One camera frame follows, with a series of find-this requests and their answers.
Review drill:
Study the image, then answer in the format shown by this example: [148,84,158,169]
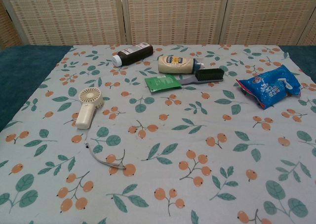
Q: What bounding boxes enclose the dark brown bottle white cap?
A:
[112,42,154,67]

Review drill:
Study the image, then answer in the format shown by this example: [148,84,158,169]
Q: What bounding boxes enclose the green flat packet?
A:
[144,75,182,93]

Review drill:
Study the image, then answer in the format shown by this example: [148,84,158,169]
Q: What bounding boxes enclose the cream portable handheld fan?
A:
[75,88,104,130]

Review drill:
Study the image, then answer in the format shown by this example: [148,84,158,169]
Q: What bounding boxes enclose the grey brush black bristles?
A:
[179,68,226,87]

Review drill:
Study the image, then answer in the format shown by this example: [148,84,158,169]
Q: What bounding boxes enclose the cream mayonnaise squeeze bottle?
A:
[158,55,205,75]

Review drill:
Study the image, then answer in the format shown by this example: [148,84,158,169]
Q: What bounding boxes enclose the woven folding screen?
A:
[0,0,316,49]

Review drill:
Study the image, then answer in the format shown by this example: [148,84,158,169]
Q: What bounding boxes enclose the teal fabric table cover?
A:
[0,44,74,133]

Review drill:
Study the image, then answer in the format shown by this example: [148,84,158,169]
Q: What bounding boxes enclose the blue snack bag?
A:
[235,64,302,110]

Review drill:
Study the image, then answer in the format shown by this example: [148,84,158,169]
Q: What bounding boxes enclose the floral fruit print tablecloth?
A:
[0,45,316,224]

